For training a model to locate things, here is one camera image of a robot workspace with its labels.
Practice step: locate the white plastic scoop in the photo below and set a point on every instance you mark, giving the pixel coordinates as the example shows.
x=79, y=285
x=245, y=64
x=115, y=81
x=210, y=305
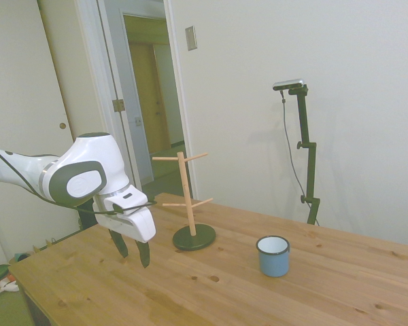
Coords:
x=11, y=287

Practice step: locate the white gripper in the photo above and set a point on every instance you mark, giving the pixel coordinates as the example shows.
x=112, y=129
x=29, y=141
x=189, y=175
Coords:
x=136, y=227

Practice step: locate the white open door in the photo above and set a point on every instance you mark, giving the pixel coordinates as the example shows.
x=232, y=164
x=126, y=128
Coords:
x=122, y=68

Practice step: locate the wooden mug tree black base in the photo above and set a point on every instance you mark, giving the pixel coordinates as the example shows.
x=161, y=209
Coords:
x=194, y=239

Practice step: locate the blue enamel mug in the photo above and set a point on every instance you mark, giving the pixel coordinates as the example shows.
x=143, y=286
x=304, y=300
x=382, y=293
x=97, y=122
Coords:
x=273, y=265

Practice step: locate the black floor speaker box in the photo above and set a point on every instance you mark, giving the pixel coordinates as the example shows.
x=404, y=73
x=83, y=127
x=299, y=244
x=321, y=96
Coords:
x=87, y=220

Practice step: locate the metal door latch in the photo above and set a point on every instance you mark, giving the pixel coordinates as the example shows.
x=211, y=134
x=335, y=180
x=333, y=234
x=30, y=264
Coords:
x=138, y=121

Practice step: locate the grey exterior camera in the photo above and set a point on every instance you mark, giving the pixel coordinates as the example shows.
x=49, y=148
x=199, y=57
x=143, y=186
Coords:
x=289, y=84

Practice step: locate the metal wall switch plate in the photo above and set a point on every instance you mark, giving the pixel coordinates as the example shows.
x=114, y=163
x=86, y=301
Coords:
x=190, y=38

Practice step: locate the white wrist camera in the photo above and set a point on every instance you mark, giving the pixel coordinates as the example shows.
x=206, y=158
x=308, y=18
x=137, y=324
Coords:
x=122, y=200

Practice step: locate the brown wooden hallway door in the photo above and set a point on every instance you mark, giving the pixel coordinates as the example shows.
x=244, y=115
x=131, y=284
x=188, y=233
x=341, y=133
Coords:
x=146, y=102

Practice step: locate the black camera stand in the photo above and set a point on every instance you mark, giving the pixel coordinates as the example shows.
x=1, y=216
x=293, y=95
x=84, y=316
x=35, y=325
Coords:
x=307, y=159

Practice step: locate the brass door hinge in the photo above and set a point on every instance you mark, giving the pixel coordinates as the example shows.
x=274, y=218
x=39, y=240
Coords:
x=118, y=105

